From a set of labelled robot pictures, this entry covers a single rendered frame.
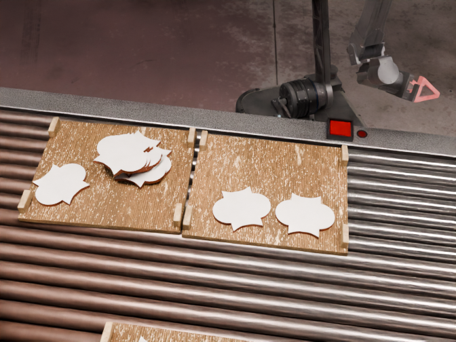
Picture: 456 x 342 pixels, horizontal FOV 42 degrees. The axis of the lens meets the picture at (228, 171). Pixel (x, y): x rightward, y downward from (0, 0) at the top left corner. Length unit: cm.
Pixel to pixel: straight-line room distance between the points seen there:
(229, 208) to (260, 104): 135
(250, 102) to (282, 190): 129
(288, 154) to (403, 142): 35
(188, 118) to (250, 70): 163
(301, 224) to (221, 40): 222
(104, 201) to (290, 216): 48
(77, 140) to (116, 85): 161
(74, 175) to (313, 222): 63
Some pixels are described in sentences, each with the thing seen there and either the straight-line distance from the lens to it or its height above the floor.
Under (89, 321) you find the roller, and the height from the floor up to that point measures 92.
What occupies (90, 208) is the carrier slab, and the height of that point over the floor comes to 94.
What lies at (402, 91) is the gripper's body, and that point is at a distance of 161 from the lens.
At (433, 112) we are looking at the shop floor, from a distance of 332.
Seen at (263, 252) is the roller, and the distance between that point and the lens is 148.
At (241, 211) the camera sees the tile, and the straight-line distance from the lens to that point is 150.
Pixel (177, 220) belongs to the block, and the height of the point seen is 96.
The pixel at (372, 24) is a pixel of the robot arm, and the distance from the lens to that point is 152.
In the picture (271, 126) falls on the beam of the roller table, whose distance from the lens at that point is 175.
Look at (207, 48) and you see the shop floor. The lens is 351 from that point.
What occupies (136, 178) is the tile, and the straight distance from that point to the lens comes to 156.
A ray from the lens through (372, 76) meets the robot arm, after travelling 154.
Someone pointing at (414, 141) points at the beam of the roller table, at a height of 92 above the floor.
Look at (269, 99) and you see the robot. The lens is 284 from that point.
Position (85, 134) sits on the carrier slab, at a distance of 173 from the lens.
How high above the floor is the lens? 215
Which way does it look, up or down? 49 degrees down
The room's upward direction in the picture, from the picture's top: 2 degrees clockwise
